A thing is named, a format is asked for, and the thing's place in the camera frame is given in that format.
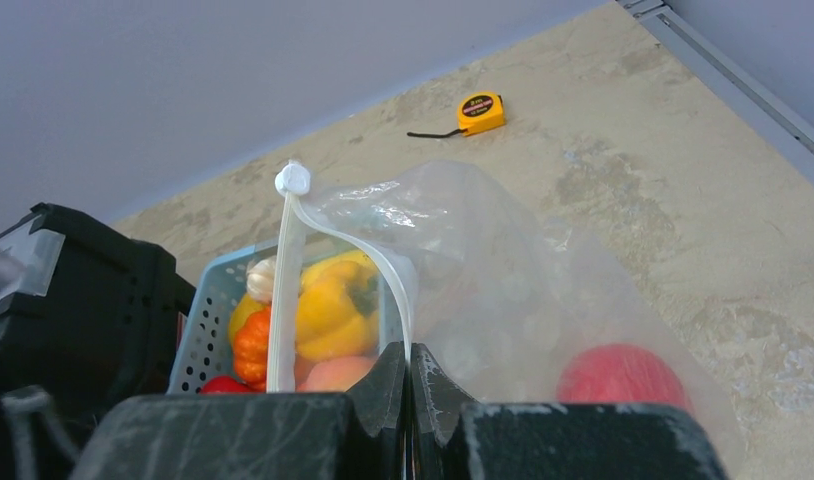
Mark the yellow bell pepper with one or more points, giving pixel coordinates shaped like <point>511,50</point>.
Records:
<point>337,312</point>

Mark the yellow lemon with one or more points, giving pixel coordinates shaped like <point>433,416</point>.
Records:
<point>245,308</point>

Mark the black plastic toolbox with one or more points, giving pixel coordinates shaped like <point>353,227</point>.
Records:
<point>93,320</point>

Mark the aluminium frame rail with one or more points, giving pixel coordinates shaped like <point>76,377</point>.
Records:
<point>762,110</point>

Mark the yellow tape measure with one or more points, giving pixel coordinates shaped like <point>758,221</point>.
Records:
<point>478,113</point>

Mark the white garlic bulb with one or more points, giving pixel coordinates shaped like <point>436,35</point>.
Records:
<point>260,279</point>

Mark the red apple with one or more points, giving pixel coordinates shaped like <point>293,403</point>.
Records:
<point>621,373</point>

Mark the small orange pumpkin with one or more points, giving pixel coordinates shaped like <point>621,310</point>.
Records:
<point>250,350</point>

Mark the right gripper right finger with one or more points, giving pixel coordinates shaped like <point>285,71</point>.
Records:
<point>457,437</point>

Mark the clear zip top bag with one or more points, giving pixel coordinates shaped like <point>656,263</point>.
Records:
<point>505,304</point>

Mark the red bell pepper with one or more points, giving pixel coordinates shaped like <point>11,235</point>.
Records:
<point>225,385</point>

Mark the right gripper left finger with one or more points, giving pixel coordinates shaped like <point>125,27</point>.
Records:
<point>353,435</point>

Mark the light blue plastic basket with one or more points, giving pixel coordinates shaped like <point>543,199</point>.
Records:
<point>205,351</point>

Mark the peach fruit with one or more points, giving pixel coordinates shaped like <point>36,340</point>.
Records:
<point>336,375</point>

